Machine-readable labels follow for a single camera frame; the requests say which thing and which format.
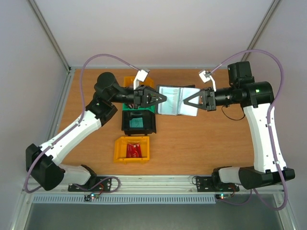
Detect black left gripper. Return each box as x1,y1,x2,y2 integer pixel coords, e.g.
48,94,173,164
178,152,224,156
110,84,167,110

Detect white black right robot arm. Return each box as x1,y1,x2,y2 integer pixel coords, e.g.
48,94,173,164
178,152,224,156
183,61,295,190

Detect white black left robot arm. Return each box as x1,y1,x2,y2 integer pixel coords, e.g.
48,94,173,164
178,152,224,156
25,72,166,191

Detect teal cards in bin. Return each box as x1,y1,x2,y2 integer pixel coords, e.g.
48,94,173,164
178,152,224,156
130,117,143,129

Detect red card in bin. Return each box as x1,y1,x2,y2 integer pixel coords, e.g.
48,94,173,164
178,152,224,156
126,143,142,158

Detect green plastic bin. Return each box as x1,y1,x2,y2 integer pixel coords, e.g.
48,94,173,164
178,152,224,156
122,103,155,115

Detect black plastic bin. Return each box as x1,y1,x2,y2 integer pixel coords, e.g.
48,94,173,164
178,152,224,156
121,110,156,136

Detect far yellow plastic bin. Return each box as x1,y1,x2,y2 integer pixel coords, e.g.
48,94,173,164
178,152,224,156
123,76,155,88

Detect yellow plastic bin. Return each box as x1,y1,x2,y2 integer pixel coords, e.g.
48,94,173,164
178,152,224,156
123,76,155,88
113,136,150,164

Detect near yellow plastic bin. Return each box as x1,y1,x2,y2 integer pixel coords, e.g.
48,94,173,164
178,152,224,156
113,136,150,164

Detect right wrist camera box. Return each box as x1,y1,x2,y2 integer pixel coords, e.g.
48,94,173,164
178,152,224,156
199,70,216,91

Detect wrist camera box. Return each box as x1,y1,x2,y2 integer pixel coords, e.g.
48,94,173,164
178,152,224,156
133,69,150,90
199,70,216,91

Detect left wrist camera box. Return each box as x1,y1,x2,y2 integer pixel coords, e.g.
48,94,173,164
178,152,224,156
133,69,150,90

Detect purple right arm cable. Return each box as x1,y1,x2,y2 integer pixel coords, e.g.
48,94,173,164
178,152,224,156
210,49,288,211

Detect aluminium front rail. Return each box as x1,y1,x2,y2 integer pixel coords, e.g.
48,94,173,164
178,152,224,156
28,175,283,195

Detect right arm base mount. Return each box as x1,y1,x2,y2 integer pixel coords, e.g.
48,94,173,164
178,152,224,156
192,176,240,193

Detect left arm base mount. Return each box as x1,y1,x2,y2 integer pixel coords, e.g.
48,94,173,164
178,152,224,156
68,176,112,192

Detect slotted grey cable duct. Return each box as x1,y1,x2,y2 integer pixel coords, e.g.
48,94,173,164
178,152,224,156
32,194,216,205

